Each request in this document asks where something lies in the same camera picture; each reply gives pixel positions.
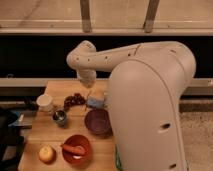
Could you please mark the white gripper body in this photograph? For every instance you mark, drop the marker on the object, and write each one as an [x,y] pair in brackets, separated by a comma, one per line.
[86,77]

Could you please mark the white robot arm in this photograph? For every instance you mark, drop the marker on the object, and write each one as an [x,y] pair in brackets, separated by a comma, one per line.
[145,84]

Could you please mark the purple bowl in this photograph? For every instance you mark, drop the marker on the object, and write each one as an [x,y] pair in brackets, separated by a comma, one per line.
[97,121]

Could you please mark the red bowl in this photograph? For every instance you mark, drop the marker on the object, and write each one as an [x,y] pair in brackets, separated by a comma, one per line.
[77,140]

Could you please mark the red grapes bunch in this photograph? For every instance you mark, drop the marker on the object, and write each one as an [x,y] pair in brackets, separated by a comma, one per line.
[75,99]

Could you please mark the light blue cloth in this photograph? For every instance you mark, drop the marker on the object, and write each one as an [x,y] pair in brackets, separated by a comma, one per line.
[95,102]

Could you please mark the metal cup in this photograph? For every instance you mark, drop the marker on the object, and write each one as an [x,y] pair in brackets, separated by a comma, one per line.
[60,118]

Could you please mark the white cup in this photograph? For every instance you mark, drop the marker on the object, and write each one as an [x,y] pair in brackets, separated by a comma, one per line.
[45,102]

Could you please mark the wooden cutting board table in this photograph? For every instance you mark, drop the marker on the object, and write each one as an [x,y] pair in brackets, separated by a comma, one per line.
[45,132]

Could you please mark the yellow apple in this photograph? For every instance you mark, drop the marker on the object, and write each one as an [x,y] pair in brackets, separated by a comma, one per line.
[46,154]

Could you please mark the green tray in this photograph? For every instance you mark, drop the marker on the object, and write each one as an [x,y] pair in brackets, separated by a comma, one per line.
[117,160]

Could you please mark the black bag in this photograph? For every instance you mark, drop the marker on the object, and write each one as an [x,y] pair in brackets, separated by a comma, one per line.
[11,141]

